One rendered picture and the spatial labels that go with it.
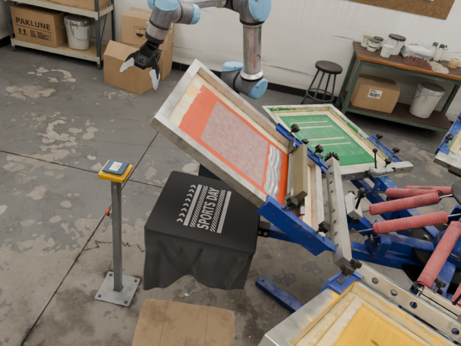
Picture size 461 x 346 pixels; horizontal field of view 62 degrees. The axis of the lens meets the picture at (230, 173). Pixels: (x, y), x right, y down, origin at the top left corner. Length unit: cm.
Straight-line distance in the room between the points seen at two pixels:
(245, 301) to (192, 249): 106
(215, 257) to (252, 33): 101
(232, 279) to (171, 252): 30
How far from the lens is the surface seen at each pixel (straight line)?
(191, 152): 130
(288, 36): 534
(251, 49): 189
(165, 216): 175
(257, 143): 169
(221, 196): 189
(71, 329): 255
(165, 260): 181
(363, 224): 179
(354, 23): 535
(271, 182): 155
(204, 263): 176
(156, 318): 253
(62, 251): 293
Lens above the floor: 214
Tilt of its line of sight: 36 degrees down
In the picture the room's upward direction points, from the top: 11 degrees clockwise
